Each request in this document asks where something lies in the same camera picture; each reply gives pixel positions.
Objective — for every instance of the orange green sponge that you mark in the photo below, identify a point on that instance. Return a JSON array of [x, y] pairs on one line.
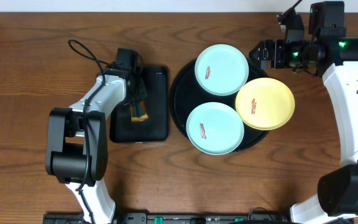
[[138, 112]]

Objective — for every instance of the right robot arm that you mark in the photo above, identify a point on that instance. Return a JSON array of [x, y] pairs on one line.
[[325, 46]]

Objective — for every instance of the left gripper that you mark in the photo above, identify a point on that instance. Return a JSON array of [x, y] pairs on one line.
[[138, 95]]

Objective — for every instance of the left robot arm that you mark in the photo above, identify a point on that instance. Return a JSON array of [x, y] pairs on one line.
[[77, 142]]

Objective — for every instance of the mint plate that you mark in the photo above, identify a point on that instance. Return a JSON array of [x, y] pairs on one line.
[[215, 128], [221, 70]]

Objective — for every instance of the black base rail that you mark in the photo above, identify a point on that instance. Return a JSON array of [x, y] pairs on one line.
[[143, 218]]

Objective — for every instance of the black rectangular tray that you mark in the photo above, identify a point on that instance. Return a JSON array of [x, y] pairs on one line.
[[155, 128]]

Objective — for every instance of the yellow plate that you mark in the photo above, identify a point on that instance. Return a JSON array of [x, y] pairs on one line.
[[265, 103]]

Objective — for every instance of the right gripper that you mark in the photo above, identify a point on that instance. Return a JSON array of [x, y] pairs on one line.
[[279, 46]]

